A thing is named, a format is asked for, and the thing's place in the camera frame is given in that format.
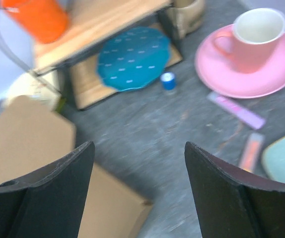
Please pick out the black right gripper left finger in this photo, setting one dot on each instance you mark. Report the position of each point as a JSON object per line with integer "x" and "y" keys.
{"x": 48, "y": 202}

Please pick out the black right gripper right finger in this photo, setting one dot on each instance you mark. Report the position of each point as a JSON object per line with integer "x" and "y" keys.
{"x": 231, "y": 202}

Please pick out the brown cardboard box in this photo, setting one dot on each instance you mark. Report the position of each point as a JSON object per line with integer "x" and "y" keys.
{"x": 32, "y": 136}

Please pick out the blue small bottle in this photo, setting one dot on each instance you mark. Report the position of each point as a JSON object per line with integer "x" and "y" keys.
{"x": 168, "y": 82}

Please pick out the peach highlighter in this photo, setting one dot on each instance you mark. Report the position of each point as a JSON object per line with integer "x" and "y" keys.
{"x": 251, "y": 152}

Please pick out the cream bird plate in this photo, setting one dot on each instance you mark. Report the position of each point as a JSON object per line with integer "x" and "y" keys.
{"x": 26, "y": 85}

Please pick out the pink saucer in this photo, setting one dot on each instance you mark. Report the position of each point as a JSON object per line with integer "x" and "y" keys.
{"x": 216, "y": 73}

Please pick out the blue dotted plate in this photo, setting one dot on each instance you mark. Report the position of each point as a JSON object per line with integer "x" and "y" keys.
{"x": 133, "y": 59}

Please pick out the pink cup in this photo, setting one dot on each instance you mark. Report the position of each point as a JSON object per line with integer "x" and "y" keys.
{"x": 252, "y": 39}

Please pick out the orange mug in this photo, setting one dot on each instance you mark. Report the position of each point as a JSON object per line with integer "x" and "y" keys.
{"x": 45, "y": 20}

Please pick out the beige ceramic cup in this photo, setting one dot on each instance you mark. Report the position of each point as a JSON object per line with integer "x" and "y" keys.
{"x": 186, "y": 15}

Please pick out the black wire wooden shelf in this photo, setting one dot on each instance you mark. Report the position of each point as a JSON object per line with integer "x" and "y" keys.
{"x": 93, "y": 26}

